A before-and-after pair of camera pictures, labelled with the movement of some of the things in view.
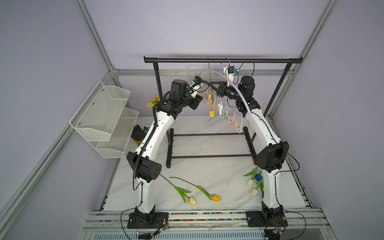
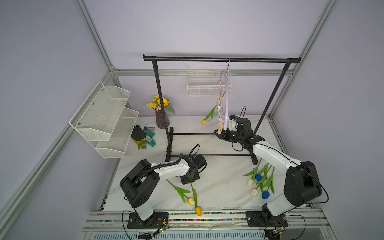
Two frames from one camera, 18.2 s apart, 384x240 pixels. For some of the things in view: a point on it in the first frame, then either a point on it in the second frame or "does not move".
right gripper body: [231, 93] -> [232, 136]
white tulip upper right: [250, 182] does not move
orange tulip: [212, 111] -> [204, 121]
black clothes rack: [155, 60] does not move
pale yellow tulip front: [192, 201] does not move
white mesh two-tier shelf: [102, 119] does not move
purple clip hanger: [239, 83] -> [223, 99]
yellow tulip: [215, 197] -> [198, 210]
